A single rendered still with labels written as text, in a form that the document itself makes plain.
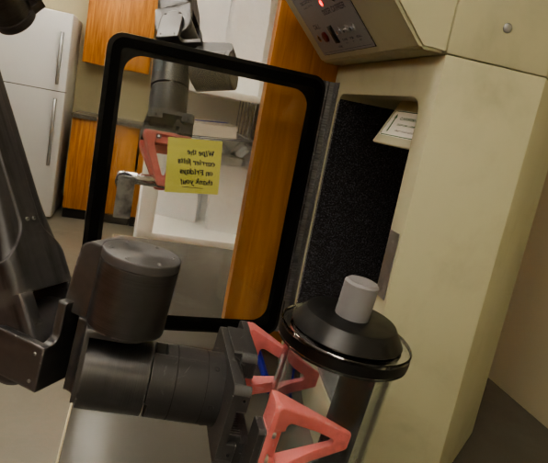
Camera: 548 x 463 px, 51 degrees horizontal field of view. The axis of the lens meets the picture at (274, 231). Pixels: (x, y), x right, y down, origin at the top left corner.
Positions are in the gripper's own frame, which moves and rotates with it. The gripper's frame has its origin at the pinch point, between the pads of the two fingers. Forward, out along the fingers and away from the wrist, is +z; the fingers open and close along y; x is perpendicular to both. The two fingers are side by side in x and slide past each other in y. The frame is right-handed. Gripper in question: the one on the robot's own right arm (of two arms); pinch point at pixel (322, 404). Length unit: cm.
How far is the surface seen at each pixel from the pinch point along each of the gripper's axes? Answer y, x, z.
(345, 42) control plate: 29.4, -31.2, 1.6
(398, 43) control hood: 15.5, -31.1, 2.6
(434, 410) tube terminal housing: 9.6, 4.2, 17.5
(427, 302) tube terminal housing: 10.2, -7.4, 12.3
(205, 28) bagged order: 152, -36, -7
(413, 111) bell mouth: 22.5, -25.6, 9.7
